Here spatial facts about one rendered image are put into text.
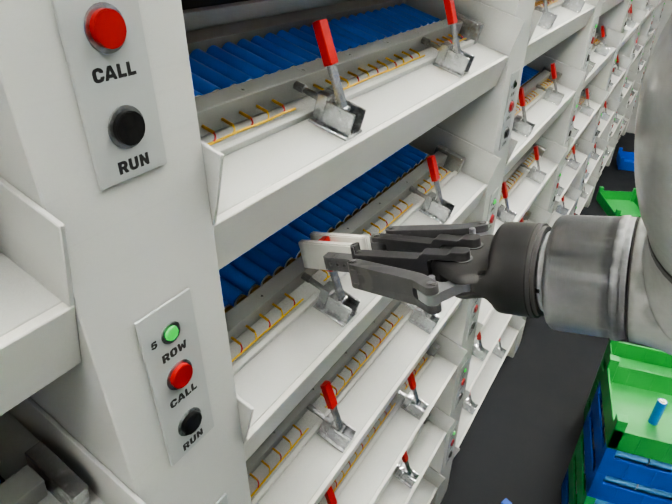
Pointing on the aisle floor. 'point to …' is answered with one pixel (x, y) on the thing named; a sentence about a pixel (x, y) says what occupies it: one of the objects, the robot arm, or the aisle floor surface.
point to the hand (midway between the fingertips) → (335, 252)
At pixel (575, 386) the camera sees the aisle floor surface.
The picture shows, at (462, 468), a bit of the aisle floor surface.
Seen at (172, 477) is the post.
